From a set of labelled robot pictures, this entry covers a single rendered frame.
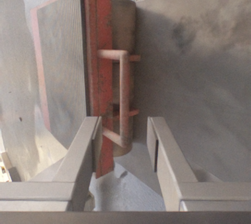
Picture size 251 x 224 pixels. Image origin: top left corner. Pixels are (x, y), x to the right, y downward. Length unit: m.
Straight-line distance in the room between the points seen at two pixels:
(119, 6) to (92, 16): 0.07
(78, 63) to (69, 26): 0.06
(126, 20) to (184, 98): 0.16
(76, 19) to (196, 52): 0.18
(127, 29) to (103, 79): 0.10
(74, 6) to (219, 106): 0.24
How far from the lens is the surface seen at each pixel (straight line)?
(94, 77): 0.27
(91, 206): 0.71
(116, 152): 0.38
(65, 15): 0.31
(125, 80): 0.22
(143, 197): 0.50
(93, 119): 0.15
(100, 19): 0.27
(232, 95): 0.27
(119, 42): 0.32
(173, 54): 0.31
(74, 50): 0.29
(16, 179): 3.17
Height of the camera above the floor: 0.27
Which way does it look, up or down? 39 degrees down
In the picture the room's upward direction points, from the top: 103 degrees counter-clockwise
